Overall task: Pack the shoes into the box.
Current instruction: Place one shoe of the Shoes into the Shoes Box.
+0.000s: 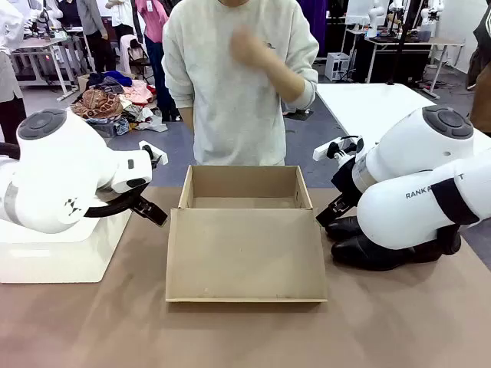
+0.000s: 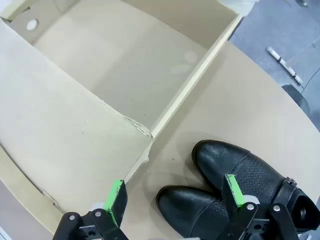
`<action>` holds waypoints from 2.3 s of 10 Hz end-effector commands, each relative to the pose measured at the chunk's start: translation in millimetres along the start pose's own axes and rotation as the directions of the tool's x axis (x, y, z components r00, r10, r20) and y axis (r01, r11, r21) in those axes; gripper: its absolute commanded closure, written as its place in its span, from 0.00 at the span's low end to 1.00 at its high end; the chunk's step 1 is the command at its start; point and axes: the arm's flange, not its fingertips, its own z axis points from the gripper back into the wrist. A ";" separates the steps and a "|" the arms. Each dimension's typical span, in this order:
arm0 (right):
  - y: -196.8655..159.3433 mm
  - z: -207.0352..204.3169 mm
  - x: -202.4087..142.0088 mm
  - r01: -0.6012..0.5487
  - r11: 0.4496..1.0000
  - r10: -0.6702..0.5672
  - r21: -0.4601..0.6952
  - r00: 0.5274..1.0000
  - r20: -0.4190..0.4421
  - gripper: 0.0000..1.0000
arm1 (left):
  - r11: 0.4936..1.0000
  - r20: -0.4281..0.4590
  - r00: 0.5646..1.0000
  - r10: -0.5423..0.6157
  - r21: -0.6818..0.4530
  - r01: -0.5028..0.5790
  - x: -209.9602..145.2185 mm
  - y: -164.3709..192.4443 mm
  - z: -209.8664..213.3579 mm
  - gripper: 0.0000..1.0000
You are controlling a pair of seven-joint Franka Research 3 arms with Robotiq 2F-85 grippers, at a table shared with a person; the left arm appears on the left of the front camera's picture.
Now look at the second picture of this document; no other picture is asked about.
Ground dark table leg base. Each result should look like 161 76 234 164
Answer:
281 84 312 115

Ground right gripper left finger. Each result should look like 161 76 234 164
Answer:
53 178 128 240

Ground white floor marker strip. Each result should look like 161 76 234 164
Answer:
266 46 304 86

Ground cardboard shoe box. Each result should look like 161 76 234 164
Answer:
0 0 244 226

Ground black leather buckle shoe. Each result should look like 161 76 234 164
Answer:
191 139 316 231
155 184 242 240

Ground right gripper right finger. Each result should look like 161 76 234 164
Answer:
221 174 301 240

